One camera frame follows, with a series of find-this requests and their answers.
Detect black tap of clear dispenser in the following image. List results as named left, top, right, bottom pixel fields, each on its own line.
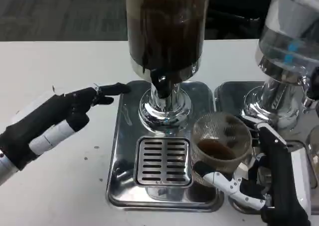
left=305, top=66, right=319, bottom=100

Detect steel slotted drip grid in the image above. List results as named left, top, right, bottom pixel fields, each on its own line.
left=134, top=136, right=194, bottom=188

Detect clear ribbed glass cup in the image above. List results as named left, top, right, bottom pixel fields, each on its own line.
left=191, top=113, right=253, bottom=177

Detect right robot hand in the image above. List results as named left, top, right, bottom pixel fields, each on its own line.
left=193, top=120, right=312, bottom=226

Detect steel drip tray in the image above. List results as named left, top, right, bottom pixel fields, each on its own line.
left=106, top=80, right=225, bottom=213
left=214, top=81, right=319, bottom=216

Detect clear water dispenser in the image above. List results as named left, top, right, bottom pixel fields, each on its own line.
left=243, top=0, right=319, bottom=132

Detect black tap of dark dispenser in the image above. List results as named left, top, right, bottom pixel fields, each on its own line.
left=149, top=70, right=172, bottom=100

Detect dark drink dispenser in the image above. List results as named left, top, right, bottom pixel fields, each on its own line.
left=125, top=0, right=208, bottom=134

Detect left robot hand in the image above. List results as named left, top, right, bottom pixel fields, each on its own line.
left=0, top=82, right=133, bottom=172

